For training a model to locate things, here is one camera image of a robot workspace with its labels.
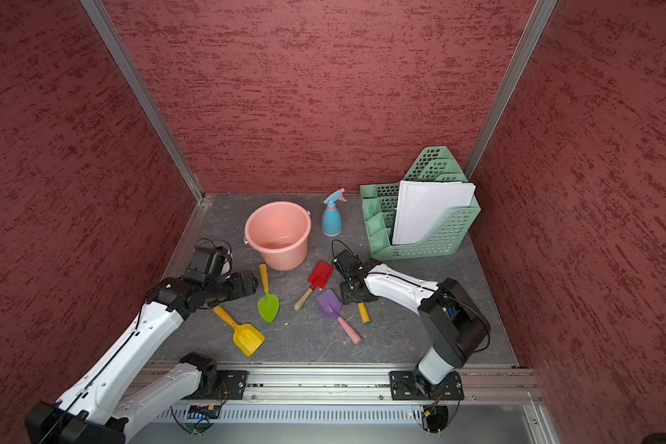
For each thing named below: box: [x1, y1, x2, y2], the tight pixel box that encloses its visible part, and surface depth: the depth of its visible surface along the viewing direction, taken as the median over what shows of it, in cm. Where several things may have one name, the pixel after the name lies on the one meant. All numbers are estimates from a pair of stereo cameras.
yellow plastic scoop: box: [212, 305, 266, 357], surface depth 83 cm
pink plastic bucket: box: [243, 200, 312, 272], surface depth 94 cm
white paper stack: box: [391, 180, 477, 246], surface depth 89 cm
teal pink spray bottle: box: [321, 187, 348, 238], surface depth 105 cm
